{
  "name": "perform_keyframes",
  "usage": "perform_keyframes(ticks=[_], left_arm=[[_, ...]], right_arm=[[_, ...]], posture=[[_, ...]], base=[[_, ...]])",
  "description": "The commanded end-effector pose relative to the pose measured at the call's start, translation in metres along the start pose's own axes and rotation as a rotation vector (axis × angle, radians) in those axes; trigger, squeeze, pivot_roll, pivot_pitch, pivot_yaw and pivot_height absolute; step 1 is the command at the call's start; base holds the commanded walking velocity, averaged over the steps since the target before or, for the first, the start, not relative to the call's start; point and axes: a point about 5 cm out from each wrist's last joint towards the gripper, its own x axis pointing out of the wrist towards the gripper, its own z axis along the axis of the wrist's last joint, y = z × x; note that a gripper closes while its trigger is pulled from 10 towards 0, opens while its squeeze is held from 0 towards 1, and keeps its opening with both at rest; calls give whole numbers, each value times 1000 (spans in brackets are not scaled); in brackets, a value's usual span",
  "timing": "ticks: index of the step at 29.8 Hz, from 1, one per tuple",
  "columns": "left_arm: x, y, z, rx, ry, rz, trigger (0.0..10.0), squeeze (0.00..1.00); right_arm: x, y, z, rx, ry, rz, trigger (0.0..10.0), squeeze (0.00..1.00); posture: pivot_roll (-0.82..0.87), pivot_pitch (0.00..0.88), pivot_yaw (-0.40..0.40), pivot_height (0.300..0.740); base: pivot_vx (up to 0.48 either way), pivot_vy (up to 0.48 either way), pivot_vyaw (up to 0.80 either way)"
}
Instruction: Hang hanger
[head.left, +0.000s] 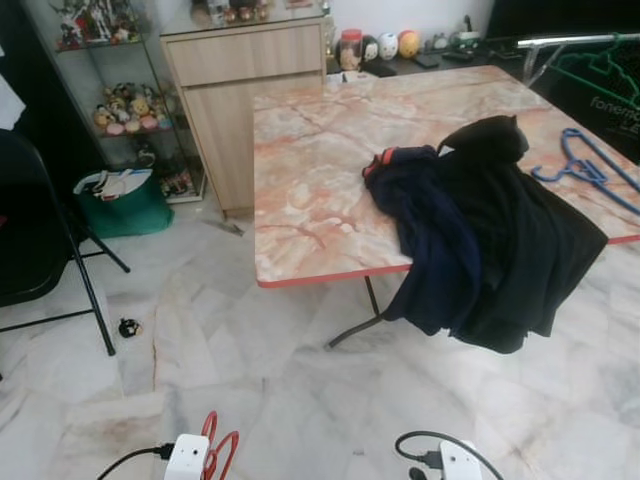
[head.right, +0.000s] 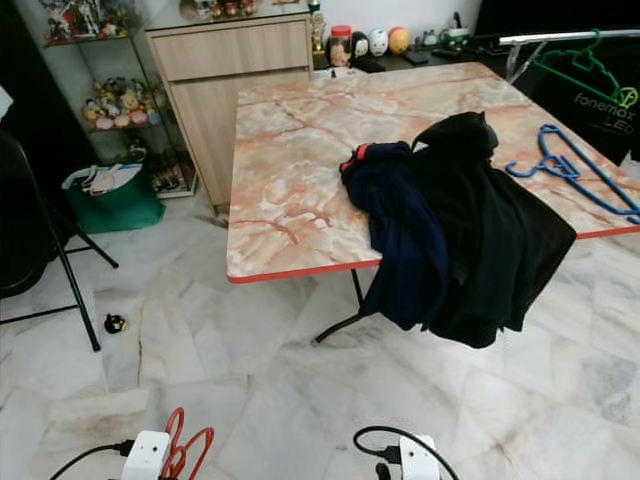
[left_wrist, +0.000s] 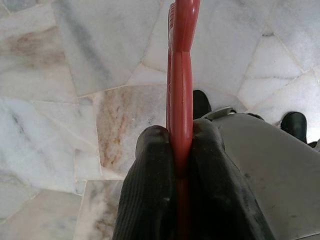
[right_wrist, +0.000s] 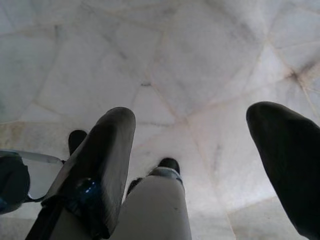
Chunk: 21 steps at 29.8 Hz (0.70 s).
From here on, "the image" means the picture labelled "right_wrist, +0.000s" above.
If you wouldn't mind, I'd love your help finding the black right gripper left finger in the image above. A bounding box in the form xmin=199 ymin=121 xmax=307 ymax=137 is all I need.
xmin=24 ymin=106 xmax=137 ymax=240

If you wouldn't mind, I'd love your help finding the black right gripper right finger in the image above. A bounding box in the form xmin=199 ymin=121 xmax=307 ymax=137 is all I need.
xmin=246 ymin=101 xmax=320 ymax=240

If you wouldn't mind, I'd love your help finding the robot right leg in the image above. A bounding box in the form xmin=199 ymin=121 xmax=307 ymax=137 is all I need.
xmin=117 ymin=156 xmax=189 ymax=240

